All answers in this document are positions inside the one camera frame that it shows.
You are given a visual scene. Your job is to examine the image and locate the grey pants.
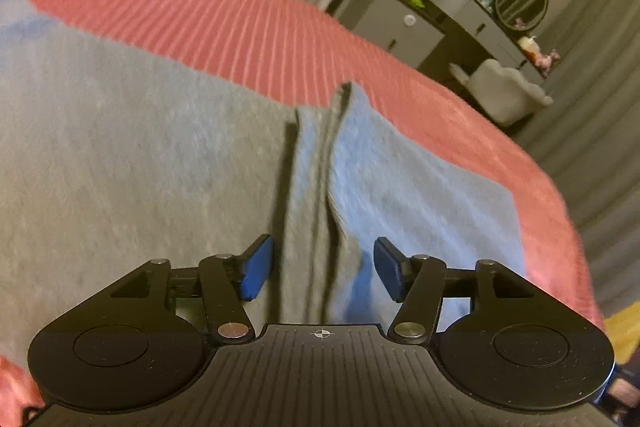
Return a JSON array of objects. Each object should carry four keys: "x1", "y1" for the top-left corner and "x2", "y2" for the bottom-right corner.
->
[{"x1": 1, "y1": 0, "x2": 525, "y2": 364}]

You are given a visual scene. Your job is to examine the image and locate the grey shell chair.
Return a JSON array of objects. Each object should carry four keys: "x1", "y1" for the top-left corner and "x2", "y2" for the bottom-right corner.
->
[{"x1": 449, "y1": 58, "x2": 553, "y2": 127}]

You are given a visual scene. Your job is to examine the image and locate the grey vanity dresser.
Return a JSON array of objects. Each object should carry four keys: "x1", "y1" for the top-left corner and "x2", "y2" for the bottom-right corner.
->
[{"x1": 338, "y1": 0, "x2": 544, "y2": 84}]

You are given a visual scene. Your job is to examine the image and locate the coral ribbed bedspread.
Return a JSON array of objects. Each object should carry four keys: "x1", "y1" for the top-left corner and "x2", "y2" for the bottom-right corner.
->
[{"x1": 1, "y1": 0, "x2": 608, "y2": 426}]

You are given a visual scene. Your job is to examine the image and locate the round black mirror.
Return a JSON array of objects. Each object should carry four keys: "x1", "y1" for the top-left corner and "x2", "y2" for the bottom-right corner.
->
[{"x1": 494, "y1": 0, "x2": 550, "y2": 34}]

